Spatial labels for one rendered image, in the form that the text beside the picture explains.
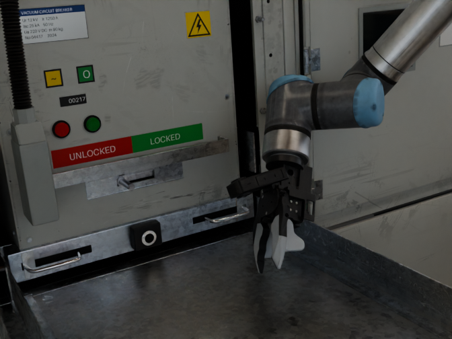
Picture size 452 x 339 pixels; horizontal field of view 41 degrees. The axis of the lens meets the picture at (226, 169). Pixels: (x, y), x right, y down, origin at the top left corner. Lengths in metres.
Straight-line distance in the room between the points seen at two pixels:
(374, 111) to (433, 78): 0.50
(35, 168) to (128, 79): 0.27
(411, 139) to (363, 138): 0.16
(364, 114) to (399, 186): 0.50
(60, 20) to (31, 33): 0.06
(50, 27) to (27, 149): 0.24
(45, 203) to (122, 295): 0.22
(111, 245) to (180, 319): 0.28
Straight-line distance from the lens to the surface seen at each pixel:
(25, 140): 1.04
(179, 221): 1.28
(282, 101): 1.14
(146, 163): 1.19
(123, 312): 1.08
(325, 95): 1.13
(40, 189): 1.06
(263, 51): 1.28
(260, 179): 1.06
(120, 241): 1.24
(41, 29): 1.14
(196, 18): 1.24
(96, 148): 1.19
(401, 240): 1.65
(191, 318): 1.03
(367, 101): 1.11
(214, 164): 1.30
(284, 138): 1.10
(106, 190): 1.21
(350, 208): 1.51
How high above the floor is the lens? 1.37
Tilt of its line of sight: 17 degrees down
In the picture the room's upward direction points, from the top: 4 degrees counter-clockwise
